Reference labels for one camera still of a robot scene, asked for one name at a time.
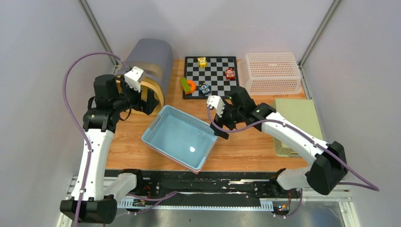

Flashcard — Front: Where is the pink plastic basket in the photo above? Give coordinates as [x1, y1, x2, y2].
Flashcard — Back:
[151, 148, 201, 175]

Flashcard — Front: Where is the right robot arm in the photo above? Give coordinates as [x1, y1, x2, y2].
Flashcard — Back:
[207, 87, 348, 198]

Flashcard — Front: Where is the orange arch toy block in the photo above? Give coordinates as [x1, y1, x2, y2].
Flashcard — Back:
[183, 79, 197, 95]

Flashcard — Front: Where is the green plastic basket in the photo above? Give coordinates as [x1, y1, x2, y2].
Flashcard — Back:
[271, 98, 323, 140]

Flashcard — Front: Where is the grey and yellow laundry bin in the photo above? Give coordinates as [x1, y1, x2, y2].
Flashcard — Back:
[125, 38, 174, 116]

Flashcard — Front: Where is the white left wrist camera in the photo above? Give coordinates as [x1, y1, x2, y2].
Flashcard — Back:
[124, 66, 146, 92]

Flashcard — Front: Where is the right aluminium frame post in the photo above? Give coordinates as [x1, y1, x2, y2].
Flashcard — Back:
[298, 0, 342, 68]

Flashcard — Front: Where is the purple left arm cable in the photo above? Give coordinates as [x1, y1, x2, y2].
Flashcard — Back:
[62, 52, 129, 227]

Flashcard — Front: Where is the black metal base rail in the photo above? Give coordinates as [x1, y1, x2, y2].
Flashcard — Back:
[100, 169, 314, 209]

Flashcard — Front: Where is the yellow owl toy block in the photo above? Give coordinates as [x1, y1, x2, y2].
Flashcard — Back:
[197, 57, 208, 68]

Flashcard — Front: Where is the large white plastic basket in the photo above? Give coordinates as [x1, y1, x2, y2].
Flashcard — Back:
[237, 52, 302, 96]

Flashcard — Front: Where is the aluminium frame post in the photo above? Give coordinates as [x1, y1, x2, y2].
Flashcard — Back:
[77, 0, 113, 53]
[298, 0, 342, 68]

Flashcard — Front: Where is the light blue plastic basket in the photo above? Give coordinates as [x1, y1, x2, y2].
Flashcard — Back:
[141, 105, 218, 169]

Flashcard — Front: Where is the red owl toy block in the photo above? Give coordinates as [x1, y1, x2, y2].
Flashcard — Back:
[224, 68, 235, 80]

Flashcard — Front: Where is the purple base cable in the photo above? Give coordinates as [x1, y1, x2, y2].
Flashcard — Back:
[113, 191, 179, 220]

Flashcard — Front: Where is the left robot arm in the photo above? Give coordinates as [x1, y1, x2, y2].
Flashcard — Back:
[60, 73, 158, 225]

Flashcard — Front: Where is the left aluminium frame post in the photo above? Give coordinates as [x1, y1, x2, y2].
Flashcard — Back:
[77, 0, 113, 53]

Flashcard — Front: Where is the black and white chessboard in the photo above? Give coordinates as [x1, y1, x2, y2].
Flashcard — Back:
[183, 56, 239, 99]

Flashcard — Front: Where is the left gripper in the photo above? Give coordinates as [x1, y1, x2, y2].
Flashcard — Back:
[112, 75, 158, 114]

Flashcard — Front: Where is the blue owl toy block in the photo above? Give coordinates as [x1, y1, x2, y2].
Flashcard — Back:
[199, 83, 211, 96]

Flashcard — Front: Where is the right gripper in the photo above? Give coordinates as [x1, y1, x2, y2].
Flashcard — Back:
[210, 100, 244, 140]

